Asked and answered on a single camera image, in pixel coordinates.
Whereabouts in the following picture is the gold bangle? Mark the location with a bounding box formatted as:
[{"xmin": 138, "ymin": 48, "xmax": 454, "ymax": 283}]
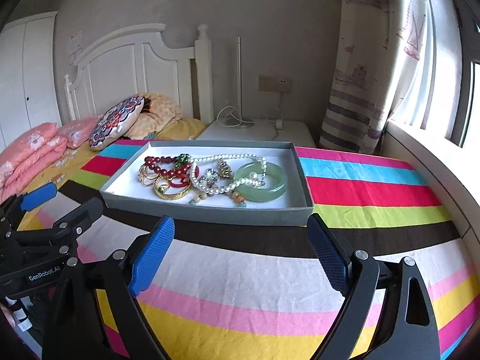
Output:
[{"xmin": 153, "ymin": 179, "xmax": 191, "ymax": 201}]

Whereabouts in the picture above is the dark red bead bracelet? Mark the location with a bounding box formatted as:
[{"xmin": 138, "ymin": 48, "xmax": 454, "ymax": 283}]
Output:
[{"xmin": 144, "ymin": 154, "xmax": 200, "ymax": 181}]

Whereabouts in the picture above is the multicolour stone bead bracelet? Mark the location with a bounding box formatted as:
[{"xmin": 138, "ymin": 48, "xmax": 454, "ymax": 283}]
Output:
[{"xmin": 187, "ymin": 188, "xmax": 248, "ymax": 209}]

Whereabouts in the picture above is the white pearl necklace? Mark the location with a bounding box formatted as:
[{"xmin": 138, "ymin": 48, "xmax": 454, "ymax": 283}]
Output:
[{"xmin": 188, "ymin": 152, "xmax": 269, "ymax": 197}]

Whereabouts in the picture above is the grey jewelry tray box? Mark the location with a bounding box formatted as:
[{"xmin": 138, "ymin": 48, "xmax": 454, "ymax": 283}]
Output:
[{"xmin": 100, "ymin": 141, "xmax": 313, "ymax": 226}]

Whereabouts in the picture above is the pink folded quilt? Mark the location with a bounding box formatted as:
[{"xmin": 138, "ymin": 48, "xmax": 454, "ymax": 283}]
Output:
[{"xmin": 1, "ymin": 123, "xmax": 68, "ymax": 203}]

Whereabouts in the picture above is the pink floral pillow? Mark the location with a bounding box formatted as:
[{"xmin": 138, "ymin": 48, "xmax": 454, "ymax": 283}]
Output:
[{"xmin": 56, "ymin": 117, "xmax": 99, "ymax": 149}]

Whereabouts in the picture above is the striped colourful blanket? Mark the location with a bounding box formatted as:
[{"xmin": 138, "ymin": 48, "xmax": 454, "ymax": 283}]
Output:
[{"xmin": 16, "ymin": 139, "xmax": 478, "ymax": 360}]

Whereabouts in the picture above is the white wardrobe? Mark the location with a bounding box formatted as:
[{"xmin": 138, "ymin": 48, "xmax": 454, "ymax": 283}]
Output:
[{"xmin": 0, "ymin": 11, "xmax": 62, "ymax": 149}]

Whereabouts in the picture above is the silver rhinestone brooch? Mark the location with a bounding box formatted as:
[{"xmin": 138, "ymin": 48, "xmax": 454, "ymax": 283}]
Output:
[{"xmin": 201, "ymin": 168, "xmax": 221, "ymax": 188}]

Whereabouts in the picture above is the green jade bangle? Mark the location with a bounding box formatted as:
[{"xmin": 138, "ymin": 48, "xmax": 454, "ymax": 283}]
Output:
[{"xmin": 233, "ymin": 162, "xmax": 288, "ymax": 203}]

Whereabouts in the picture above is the patterned round cushion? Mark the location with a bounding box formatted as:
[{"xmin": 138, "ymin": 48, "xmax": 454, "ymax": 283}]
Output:
[{"xmin": 89, "ymin": 95, "xmax": 145, "ymax": 151}]

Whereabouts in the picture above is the white nightstand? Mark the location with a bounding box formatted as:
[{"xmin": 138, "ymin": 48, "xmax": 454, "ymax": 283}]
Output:
[{"xmin": 197, "ymin": 119, "xmax": 316, "ymax": 148}]

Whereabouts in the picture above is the beige fleece blanket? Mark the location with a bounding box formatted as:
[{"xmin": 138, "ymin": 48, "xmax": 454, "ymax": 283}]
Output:
[{"xmin": 124, "ymin": 93, "xmax": 182, "ymax": 140}]

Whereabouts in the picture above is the slim silver desk lamp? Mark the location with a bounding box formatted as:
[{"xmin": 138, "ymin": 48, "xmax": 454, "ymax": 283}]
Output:
[{"xmin": 224, "ymin": 37, "xmax": 255, "ymax": 128}]

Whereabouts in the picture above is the white bed headboard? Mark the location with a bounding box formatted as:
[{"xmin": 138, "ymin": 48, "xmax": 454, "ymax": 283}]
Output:
[{"xmin": 64, "ymin": 24, "xmax": 215, "ymax": 125}]

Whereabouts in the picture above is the striped patterned curtain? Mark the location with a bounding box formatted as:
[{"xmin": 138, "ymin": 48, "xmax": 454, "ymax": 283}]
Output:
[{"xmin": 319, "ymin": 0, "xmax": 462, "ymax": 155}]

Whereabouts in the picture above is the gold interlocked ring brooch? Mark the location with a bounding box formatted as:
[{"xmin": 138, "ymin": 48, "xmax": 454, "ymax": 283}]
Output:
[{"xmin": 137, "ymin": 163, "xmax": 162, "ymax": 187}]

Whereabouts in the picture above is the white charging cable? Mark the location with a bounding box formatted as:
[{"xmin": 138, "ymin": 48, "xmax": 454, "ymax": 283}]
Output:
[{"xmin": 215, "ymin": 105, "xmax": 284, "ymax": 142}]

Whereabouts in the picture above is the wall power socket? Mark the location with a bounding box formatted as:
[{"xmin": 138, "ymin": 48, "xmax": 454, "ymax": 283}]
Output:
[{"xmin": 258, "ymin": 76, "xmax": 293, "ymax": 94}]

